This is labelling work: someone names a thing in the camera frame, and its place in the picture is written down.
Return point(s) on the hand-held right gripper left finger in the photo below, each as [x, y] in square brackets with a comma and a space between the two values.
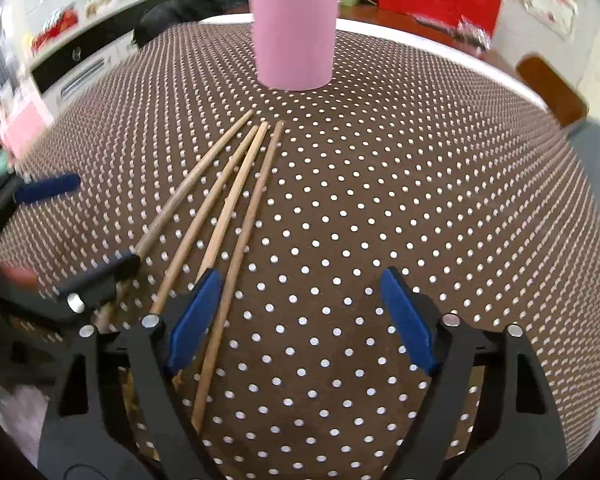
[195, 322]

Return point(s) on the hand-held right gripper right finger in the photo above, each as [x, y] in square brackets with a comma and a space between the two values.
[407, 322]

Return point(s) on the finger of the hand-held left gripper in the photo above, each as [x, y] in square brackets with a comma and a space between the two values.
[47, 187]
[100, 275]

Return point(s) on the long wooden chopstick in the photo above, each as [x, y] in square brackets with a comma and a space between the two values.
[205, 215]
[200, 167]
[240, 250]
[235, 190]

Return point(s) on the pink cup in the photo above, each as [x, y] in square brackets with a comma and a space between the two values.
[295, 35]

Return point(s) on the pink cloth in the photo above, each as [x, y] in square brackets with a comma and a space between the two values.
[25, 125]

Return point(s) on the person's pink patterned clothing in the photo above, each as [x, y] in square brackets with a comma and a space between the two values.
[20, 410]

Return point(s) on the brown polka dot tablecloth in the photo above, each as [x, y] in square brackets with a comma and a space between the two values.
[380, 185]

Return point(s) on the black jacket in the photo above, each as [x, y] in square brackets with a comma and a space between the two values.
[180, 7]

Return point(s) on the dark shiny wrapper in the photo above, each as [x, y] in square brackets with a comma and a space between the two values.
[472, 35]

